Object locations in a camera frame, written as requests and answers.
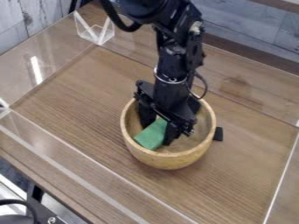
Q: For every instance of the round wooden bowl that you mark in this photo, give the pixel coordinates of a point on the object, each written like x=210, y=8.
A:
x=185, y=151

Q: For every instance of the clear acrylic corner bracket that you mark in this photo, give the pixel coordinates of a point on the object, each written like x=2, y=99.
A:
x=98, y=34

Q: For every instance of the clear acrylic enclosure wall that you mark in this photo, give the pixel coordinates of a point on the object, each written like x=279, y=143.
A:
x=94, y=171

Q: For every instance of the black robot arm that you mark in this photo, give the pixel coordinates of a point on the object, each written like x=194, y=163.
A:
x=178, y=25

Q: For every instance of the black patch on table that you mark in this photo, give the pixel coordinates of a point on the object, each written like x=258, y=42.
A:
x=219, y=134

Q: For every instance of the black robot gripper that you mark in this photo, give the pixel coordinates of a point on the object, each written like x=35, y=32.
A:
x=169, y=98

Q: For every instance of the green rectangular stick block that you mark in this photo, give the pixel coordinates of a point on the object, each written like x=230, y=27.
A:
x=151, y=136

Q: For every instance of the black metal table frame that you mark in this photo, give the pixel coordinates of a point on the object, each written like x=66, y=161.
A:
x=51, y=211

